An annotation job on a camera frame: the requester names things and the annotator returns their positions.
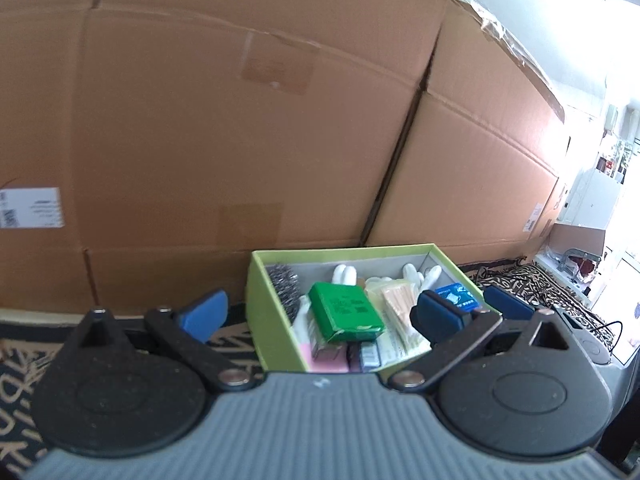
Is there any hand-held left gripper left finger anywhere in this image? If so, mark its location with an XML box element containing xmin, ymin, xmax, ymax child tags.
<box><xmin>75</xmin><ymin>290</ymin><xmax>255</xmax><ymax>393</ymax></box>

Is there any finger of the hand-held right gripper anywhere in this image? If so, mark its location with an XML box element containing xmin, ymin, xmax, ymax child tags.
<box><xmin>482</xmin><ymin>286</ymin><xmax>537</xmax><ymax>320</ymax></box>
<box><xmin>409</xmin><ymin>305</ymin><xmax>438</xmax><ymax>349</ymax></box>

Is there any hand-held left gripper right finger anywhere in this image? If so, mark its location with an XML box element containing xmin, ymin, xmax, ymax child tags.
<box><xmin>390</xmin><ymin>291</ymin><xmax>575</xmax><ymax>393</ymax></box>

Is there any blue box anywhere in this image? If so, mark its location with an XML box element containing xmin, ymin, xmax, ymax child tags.
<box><xmin>433</xmin><ymin>283</ymin><xmax>485</xmax><ymax>312</ymax></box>

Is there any clear pack of cotton swabs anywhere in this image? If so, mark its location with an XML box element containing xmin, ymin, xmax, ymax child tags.
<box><xmin>364</xmin><ymin>280</ymin><xmax>432</xmax><ymax>359</ymax></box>

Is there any white glove with pink cuff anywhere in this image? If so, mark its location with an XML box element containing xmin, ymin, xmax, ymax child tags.
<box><xmin>402</xmin><ymin>263</ymin><xmax>444</xmax><ymax>292</ymax></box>
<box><xmin>291</xmin><ymin>263</ymin><xmax>360</xmax><ymax>374</ymax></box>

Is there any dark shiny box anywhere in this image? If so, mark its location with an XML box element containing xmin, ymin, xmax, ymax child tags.
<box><xmin>346</xmin><ymin>341</ymin><xmax>382</xmax><ymax>374</ymax></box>

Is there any light green box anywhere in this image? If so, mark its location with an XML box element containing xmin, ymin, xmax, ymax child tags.
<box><xmin>246</xmin><ymin>243</ymin><xmax>504</xmax><ymax>375</ymax></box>

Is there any small green box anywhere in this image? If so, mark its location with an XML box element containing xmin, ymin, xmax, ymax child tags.
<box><xmin>306</xmin><ymin>282</ymin><xmax>387</xmax><ymax>345</ymax></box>

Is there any steel wool scrubber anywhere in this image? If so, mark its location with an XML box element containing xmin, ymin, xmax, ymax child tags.
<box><xmin>266</xmin><ymin>264</ymin><xmax>303</xmax><ymax>322</ymax></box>

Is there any small cardboard sheet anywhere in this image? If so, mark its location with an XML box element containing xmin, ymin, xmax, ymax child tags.
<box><xmin>549</xmin><ymin>222</ymin><xmax>609</xmax><ymax>256</ymax></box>

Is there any white cabinet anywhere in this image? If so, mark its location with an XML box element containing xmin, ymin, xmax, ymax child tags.
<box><xmin>559</xmin><ymin>167</ymin><xmax>624</xmax><ymax>229</ymax></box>

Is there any large labelled cardboard box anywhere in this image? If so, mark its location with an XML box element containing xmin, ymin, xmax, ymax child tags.
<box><xmin>0</xmin><ymin>0</ymin><xmax>449</xmax><ymax>319</ymax></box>

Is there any black mat with tan letters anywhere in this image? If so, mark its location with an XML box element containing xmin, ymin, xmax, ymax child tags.
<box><xmin>0</xmin><ymin>257</ymin><xmax>624</xmax><ymax>480</ymax></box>

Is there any black cable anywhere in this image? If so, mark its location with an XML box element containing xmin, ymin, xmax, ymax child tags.
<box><xmin>575</xmin><ymin>305</ymin><xmax>627</xmax><ymax>347</ymax></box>

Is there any grey metal frame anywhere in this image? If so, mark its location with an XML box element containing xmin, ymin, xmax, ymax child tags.
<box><xmin>554</xmin><ymin>247</ymin><xmax>602</xmax><ymax>282</ymax></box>

